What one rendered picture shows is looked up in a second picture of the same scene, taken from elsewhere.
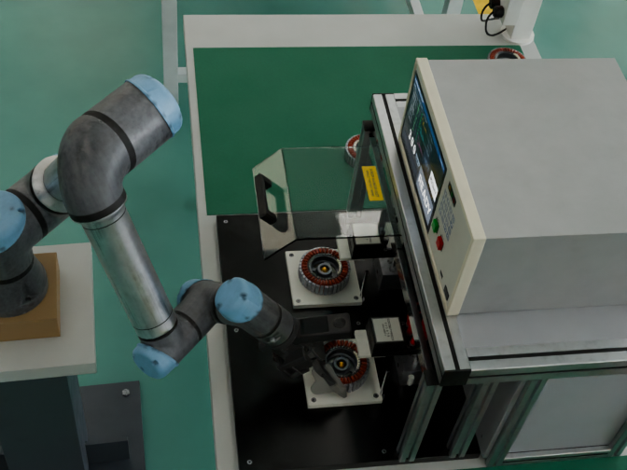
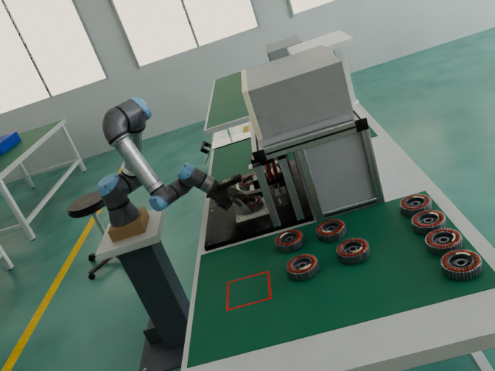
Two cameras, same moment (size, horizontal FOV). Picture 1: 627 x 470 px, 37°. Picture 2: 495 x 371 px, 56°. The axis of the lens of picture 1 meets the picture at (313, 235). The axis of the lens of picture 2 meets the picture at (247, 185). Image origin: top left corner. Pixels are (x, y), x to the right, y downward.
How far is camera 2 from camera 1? 1.26 m
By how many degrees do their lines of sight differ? 31
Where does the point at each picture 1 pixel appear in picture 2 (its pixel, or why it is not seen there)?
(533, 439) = (331, 199)
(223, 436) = (202, 241)
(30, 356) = (132, 240)
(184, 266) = not seen: hidden behind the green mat
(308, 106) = not seen: hidden behind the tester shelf
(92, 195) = (112, 130)
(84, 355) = (152, 235)
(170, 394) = not seen: hidden behind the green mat
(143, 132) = (130, 109)
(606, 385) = (340, 151)
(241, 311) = (184, 171)
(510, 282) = (274, 113)
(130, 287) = (137, 168)
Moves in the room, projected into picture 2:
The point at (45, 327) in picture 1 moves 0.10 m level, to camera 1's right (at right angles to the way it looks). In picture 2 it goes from (137, 227) to (155, 224)
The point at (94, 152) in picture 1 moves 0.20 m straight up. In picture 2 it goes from (110, 115) to (89, 70)
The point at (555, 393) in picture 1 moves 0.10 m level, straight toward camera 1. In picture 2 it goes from (318, 161) to (304, 174)
